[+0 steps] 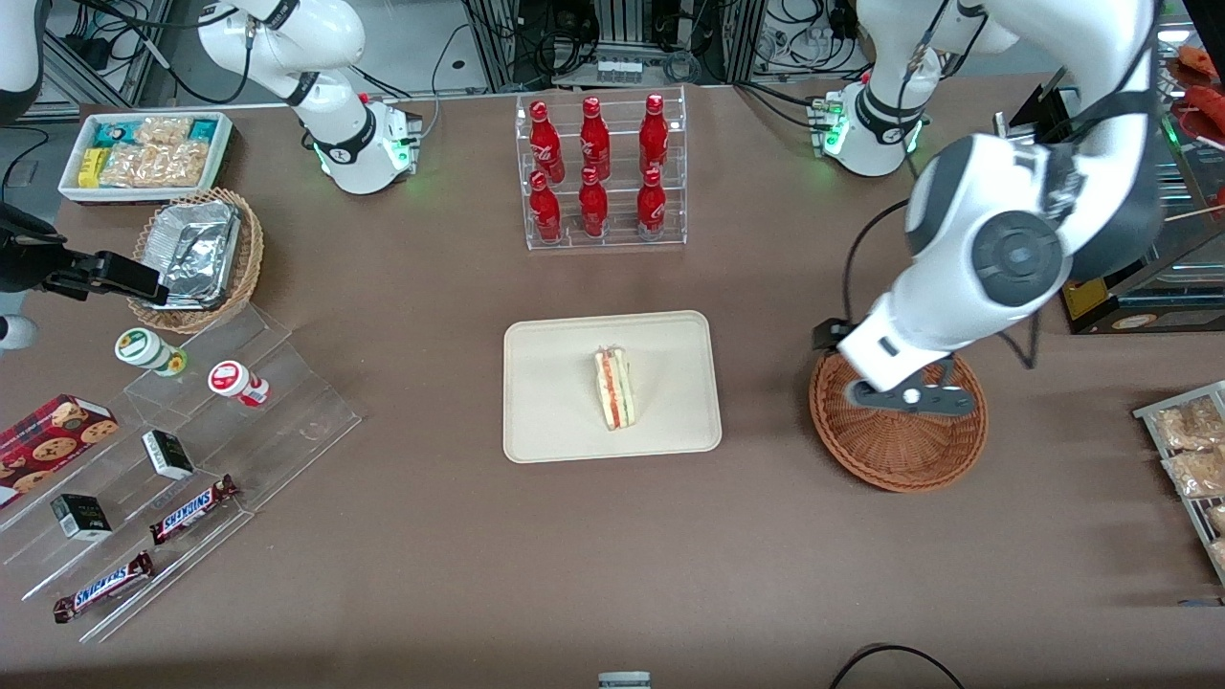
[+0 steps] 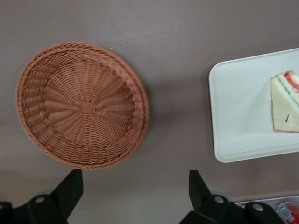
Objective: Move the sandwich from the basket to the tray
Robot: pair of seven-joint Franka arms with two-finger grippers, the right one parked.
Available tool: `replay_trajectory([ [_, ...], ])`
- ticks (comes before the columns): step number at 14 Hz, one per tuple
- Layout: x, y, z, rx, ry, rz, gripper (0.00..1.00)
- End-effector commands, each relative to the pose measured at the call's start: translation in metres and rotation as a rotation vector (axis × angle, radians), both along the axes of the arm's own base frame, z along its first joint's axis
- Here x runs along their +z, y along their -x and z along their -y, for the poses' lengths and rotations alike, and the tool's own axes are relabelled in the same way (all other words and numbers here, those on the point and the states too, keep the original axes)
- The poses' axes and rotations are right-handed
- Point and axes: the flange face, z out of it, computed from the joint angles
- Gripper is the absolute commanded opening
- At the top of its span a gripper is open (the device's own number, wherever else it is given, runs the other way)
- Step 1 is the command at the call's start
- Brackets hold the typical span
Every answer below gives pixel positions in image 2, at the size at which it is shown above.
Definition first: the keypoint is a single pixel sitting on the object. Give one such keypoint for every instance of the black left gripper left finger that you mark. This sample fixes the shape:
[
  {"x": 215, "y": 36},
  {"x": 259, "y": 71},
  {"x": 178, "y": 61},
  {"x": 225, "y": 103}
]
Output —
[{"x": 46, "y": 207}]

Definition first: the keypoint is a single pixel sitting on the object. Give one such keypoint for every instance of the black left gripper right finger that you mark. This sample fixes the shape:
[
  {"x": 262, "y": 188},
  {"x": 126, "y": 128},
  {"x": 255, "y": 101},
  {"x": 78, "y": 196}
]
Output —
[{"x": 210, "y": 210}]

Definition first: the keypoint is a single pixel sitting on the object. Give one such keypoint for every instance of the triangular sandwich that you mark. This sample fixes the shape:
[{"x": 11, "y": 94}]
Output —
[{"x": 283, "y": 109}]

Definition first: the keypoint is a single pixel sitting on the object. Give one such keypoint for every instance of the beige rectangular tray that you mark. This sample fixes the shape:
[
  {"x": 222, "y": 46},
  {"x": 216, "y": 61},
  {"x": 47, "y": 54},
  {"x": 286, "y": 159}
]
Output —
[{"x": 243, "y": 112}]

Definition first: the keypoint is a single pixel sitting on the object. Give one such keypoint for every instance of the brown round wicker basket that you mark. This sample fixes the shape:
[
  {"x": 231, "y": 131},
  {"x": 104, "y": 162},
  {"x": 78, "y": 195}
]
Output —
[{"x": 84, "y": 109}]

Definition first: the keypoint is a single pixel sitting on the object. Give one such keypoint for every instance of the red cola bottle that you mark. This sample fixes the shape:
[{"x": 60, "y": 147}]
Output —
[{"x": 289, "y": 212}]

